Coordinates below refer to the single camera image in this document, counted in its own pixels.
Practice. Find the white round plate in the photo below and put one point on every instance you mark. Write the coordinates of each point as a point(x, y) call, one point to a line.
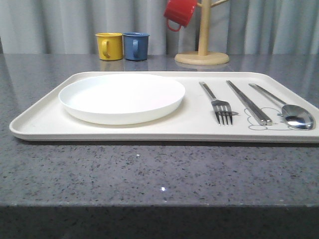
point(120, 99)

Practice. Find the silver metal fork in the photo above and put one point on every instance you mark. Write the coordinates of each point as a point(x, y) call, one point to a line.
point(222, 109)

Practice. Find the silver chopstick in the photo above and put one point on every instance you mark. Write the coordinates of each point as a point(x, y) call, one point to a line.
point(246, 105)
point(252, 104)

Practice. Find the silver metal spoon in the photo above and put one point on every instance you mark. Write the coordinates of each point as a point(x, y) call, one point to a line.
point(295, 116)

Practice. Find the wooden mug tree stand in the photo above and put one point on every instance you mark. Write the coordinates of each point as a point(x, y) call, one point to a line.
point(203, 56)

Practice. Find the blue mug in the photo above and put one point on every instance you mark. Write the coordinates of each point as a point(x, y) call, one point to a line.
point(136, 46)

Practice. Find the beige rabbit serving tray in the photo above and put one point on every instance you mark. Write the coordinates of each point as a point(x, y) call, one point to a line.
point(194, 119)

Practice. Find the yellow mug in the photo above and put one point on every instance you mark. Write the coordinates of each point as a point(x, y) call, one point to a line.
point(110, 46)

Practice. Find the red mug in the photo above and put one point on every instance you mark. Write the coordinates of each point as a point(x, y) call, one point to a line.
point(180, 12)

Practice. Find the grey pleated curtain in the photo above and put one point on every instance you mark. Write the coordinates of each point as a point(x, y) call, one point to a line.
point(236, 26)

